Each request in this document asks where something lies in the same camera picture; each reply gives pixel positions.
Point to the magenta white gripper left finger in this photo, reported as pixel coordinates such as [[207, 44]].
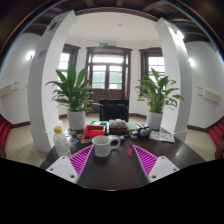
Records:
[[70, 168]]

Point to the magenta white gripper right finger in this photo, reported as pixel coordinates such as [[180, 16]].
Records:
[[154, 167]]

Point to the clear bottle yellow cap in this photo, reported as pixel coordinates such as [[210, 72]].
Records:
[[61, 143]]

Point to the small red disc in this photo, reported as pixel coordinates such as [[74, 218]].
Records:
[[129, 152]]

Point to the colourful round coasters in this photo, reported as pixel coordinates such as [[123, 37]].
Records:
[[75, 137]]

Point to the colourful printed leaflet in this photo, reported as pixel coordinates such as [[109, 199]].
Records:
[[159, 136]]

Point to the white ceramic mug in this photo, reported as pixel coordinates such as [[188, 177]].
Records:
[[103, 145]]

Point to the red plastic box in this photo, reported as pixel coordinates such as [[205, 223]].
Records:
[[94, 130]]

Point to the green book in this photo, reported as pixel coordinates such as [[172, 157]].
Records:
[[132, 126]]

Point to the brown snack box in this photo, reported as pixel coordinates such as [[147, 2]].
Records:
[[118, 127]]

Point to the black office chair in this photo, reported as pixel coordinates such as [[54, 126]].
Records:
[[111, 109]]

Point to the left potted green plant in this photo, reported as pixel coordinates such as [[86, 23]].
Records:
[[74, 91]]

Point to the potted green plant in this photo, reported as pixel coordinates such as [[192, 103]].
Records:
[[158, 92], [74, 91]]

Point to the right potted green plant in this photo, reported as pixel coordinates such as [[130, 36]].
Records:
[[158, 92]]

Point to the brown wooden double door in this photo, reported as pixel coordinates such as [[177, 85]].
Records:
[[109, 72]]

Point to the right brown framed window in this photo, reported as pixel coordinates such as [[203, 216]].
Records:
[[152, 59]]

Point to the brown framed window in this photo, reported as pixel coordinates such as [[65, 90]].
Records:
[[68, 56], [152, 59]]

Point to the left brown framed window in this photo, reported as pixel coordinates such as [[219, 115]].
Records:
[[68, 56]]

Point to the green exit sign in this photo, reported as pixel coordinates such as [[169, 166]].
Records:
[[103, 43]]

